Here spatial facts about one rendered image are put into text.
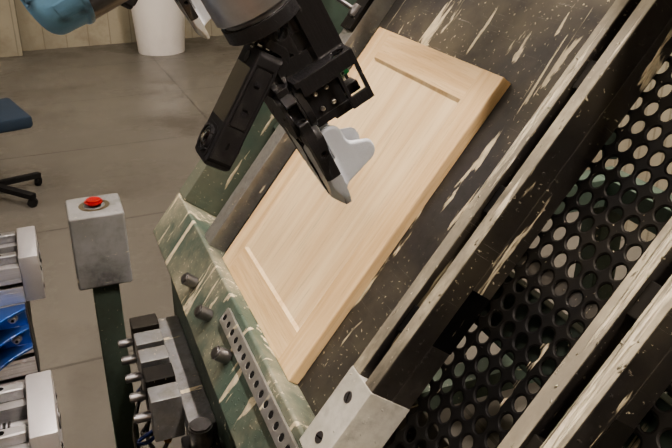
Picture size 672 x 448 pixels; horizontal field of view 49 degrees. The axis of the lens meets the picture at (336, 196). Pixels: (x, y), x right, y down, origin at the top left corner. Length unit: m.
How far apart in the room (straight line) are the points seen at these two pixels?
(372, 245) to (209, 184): 0.72
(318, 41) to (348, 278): 0.56
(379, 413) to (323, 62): 0.48
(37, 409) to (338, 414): 0.38
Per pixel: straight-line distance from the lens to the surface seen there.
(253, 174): 1.54
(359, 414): 0.95
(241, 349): 1.25
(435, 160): 1.12
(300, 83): 0.64
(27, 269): 1.43
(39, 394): 1.06
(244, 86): 0.64
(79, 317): 3.15
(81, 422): 2.61
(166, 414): 1.40
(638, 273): 0.76
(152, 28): 7.58
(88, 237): 1.71
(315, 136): 0.65
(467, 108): 1.14
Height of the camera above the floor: 1.61
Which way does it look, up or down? 23 degrees down
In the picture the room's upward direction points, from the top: straight up
